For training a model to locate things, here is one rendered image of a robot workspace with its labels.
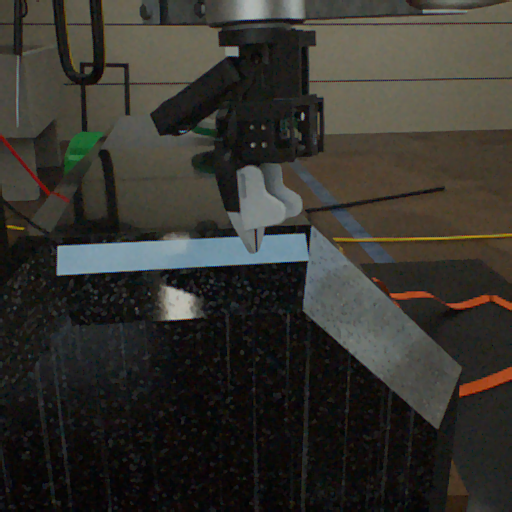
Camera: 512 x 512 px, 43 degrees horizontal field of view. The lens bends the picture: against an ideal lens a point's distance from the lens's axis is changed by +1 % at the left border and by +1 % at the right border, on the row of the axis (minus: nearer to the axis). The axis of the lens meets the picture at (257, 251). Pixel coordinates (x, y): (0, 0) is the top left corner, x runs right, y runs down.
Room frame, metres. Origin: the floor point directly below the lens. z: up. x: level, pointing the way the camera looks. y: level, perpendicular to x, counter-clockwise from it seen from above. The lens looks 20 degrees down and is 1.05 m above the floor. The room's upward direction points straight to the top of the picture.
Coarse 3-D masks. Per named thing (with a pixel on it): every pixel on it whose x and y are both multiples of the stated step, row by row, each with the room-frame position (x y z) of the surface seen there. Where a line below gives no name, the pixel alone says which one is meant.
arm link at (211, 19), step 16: (208, 0) 0.60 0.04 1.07; (224, 0) 0.59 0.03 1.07; (240, 0) 0.58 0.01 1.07; (256, 0) 0.58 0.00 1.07; (272, 0) 0.58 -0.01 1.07; (288, 0) 0.59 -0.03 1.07; (304, 0) 0.61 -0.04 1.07; (208, 16) 0.61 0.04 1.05; (224, 16) 0.59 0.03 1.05; (240, 16) 0.58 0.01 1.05; (256, 16) 0.58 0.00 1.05; (272, 16) 0.58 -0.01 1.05; (288, 16) 0.59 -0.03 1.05; (304, 16) 0.61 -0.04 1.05
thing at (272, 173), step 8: (264, 168) 0.63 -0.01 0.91; (272, 168) 0.63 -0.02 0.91; (280, 168) 0.62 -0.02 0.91; (264, 176) 0.63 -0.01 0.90; (272, 176) 0.63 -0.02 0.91; (280, 176) 0.62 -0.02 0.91; (264, 184) 0.63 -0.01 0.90; (272, 184) 0.63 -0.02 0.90; (280, 184) 0.62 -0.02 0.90; (272, 192) 0.62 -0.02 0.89; (280, 192) 0.62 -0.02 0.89; (288, 192) 0.62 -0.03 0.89; (280, 200) 0.62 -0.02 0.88; (288, 200) 0.62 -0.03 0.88; (296, 200) 0.61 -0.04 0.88; (288, 208) 0.62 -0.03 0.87; (296, 208) 0.61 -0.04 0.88; (288, 216) 0.62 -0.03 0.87; (256, 232) 0.62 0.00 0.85; (256, 240) 0.61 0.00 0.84; (256, 248) 0.61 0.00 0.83
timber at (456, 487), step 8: (456, 472) 1.14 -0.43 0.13; (456, 480) 1.12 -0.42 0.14; (448, 488) 1.09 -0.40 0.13; (456, 488) 1.09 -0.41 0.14; (464, 488) 1.09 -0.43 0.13; (448, 496) 1.07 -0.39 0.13; (456, 496) 1.07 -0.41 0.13; (464, 496) 1.07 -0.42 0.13; (448, 504) 1.07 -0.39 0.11; (456, 504) 1.07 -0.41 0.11; (464, 504) 1.07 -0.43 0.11
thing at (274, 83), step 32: (224, 32) 0.60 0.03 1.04; (256, 32) 0.59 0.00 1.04; (288, 32) 0.59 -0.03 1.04; (256, 64) 0.61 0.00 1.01; (288, 64) 0.59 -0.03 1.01; (224, 96) 0.62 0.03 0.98; (256, 96) 0.60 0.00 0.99; (288, 96) 0.58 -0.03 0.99; (256, 128) 0.59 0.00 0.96; (288, 128) 0.58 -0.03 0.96; (320, 128) 0.62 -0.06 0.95; (288, 160) 0.56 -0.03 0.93
